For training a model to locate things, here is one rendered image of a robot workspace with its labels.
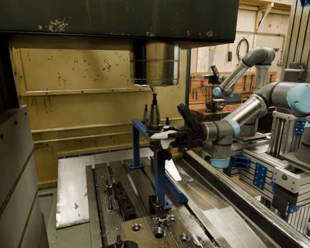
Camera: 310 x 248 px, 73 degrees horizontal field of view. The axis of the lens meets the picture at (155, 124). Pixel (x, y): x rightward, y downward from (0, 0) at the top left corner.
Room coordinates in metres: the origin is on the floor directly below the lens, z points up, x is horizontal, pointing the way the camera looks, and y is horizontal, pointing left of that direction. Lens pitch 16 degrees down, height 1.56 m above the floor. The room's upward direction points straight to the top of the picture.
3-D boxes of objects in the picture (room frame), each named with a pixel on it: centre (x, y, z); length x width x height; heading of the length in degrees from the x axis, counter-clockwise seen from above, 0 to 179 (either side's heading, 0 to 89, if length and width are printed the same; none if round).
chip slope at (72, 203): (1.30, 0.21, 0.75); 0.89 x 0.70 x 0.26; 109
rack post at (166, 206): (0.85, -0.02, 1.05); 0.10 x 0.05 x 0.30; 109
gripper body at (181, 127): (0.73, -0.12, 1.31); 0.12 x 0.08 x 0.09; 109
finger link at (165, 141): (0.67, -0.03, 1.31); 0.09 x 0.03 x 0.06; 123
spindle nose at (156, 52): (0.69, 0.00, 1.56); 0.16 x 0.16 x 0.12
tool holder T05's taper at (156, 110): (0.69, 0.00, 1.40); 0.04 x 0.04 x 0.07
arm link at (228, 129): (0.78, -0.27, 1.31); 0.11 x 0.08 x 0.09; 109
